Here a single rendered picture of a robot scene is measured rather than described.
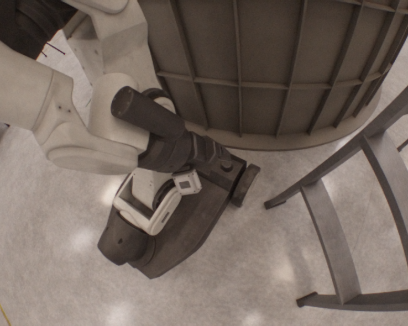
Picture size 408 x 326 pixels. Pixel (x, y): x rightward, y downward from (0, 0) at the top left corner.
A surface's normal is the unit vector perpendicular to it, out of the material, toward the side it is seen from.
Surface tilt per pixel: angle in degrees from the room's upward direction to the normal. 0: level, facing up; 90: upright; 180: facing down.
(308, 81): 90
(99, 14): 90
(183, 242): 0
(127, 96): 23
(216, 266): 0
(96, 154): 84
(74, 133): 71
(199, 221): 0
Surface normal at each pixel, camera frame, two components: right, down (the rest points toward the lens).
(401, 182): -0.16, -0.41
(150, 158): 0.04, 0.40
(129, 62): 0.84, 0.43
